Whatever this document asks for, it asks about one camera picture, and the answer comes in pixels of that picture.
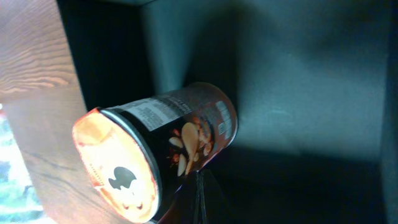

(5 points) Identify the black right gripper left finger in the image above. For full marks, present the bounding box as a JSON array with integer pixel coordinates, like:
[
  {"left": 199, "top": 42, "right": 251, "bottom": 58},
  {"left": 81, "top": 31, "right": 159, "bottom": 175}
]
[{"left": 158, "top": 172, "right": 200, "bottom": 224}]

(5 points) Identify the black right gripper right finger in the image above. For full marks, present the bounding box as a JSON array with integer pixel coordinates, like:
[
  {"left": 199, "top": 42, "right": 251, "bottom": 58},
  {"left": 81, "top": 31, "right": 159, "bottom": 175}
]
[{"left": 200, "top": 170, "right": 236, "bottom": 224}]

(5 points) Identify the dark red Pringles can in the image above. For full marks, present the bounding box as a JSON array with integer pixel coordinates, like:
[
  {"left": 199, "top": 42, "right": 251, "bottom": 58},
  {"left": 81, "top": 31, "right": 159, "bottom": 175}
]
[{"left": 72, "top": 83, "right": 238, "bottom": 223}]

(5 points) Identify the black open gift box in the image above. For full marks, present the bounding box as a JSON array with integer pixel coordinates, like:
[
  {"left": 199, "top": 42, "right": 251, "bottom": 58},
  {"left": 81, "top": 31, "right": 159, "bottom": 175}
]
[{"left": 58, "top": 0, "right": 397, "bottom": 223}]

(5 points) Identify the green white snack packet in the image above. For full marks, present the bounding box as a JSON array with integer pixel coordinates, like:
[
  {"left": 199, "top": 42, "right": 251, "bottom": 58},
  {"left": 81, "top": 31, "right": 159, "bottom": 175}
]
[{"left": 1, "top": 111, "right": 48, "bottom": 224}]

